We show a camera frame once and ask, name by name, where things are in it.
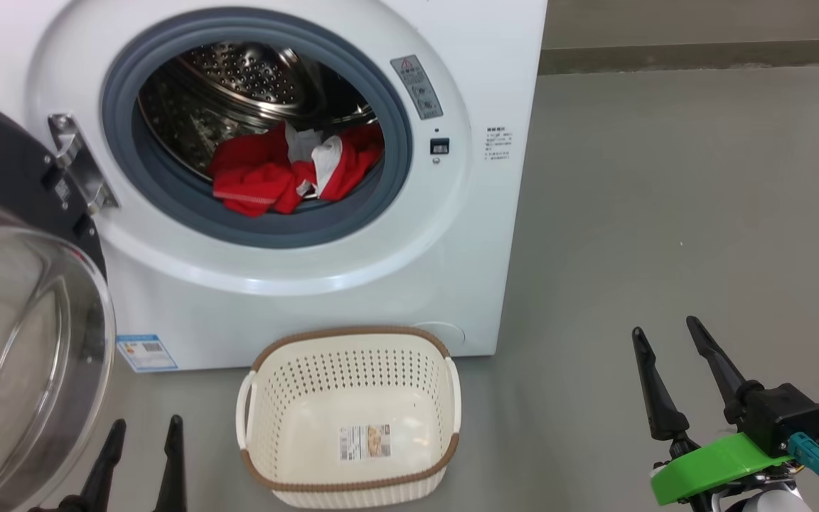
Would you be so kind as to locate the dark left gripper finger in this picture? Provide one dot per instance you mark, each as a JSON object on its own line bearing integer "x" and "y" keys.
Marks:
{"x": 173, "y": 469}
{"x": 105, "y": 469}

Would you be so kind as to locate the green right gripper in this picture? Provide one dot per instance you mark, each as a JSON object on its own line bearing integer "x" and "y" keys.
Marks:
{"x": 715, "y": 466}

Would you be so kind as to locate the black round glass washer door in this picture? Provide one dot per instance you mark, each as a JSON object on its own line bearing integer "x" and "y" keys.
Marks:
{"x": 18, "y": 341}

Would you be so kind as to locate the red and white garment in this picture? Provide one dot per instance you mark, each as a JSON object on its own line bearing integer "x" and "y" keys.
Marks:
{"x": 260, "y": 178}

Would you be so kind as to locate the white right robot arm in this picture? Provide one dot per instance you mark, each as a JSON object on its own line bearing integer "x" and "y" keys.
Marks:
{"x": 765, "y": 505}

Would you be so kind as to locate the cream basket with brown rim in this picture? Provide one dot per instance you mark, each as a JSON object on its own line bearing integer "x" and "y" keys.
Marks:
{"x": 352, "y": 491}

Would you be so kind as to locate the printed information sticker label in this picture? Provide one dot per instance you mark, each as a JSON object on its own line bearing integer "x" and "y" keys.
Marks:
{"x": 365, "y": 441}

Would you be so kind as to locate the white front-load washing machine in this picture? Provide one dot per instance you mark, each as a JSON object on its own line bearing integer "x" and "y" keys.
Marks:
{"x": 296, "y": 299}

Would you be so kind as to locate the stainless steel washing machine drum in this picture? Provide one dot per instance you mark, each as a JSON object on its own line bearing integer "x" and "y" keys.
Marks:
{"x": 239, "y": 71}

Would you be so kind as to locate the blue energy label sticker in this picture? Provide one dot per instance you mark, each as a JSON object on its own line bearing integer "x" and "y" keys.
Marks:
{"x": 146, "y": 353}

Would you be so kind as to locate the grey warning sticker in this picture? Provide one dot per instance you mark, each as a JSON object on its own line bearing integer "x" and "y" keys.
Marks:
{"x": 416, "y": 87}

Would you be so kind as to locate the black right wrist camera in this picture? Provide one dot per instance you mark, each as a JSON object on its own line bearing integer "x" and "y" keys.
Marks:
{"x": 779, "y": 412}

